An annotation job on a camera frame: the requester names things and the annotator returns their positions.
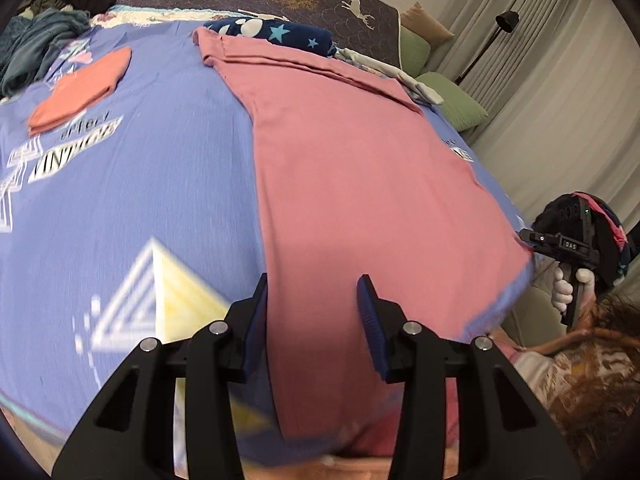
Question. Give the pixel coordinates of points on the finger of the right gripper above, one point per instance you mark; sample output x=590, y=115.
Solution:
x=534, y=240

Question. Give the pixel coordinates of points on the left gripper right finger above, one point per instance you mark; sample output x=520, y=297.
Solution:
x=504, y=432

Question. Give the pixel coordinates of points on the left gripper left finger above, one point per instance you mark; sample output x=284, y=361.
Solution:
x=127, y=432

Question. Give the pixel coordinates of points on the pink long sleeve shirt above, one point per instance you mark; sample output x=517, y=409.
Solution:
x=353, y=180

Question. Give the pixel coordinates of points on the dark clothes on chair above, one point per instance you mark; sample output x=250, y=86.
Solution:
x=615, y=247

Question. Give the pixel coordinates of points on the white gloved right hand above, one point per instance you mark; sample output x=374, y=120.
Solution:
x=563, y=292

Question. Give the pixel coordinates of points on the grey chair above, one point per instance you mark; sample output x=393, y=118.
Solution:
x=533, y=320

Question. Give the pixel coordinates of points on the floral pyjama trousers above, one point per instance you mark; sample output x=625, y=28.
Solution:
x=587, y=379

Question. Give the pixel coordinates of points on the green pillow front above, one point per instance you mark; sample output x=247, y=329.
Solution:
x=460, y=109

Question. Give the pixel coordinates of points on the green pillow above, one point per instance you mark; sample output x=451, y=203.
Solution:
x=460, y=109
x=414, y=52

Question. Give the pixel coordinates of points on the folded white grey garment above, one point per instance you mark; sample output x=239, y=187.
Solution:
x=418, y=91

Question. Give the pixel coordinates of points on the grey curtain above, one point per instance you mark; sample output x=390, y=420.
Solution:
x=562, y=97

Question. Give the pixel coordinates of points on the black floor lamp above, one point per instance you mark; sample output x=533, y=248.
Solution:
x=505, y=22

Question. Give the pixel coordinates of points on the blue printed bed sheet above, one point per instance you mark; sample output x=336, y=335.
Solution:
x=136, y=218

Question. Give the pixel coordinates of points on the green pillow back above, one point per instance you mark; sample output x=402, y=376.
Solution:
x=414, y=52

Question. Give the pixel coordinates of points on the tan pillow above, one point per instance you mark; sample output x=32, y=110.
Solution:
x=420, y=22

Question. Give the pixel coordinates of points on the navy star fleece blanket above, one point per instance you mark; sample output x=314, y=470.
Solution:
x=283, y=33

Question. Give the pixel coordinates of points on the folded salmon garment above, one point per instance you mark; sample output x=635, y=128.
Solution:
x=79, y=90

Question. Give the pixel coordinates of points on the teal blanket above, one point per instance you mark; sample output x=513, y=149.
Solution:
x=30, y=45

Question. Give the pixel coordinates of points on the white quilt strip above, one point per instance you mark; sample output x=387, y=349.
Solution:
x=135, y=15

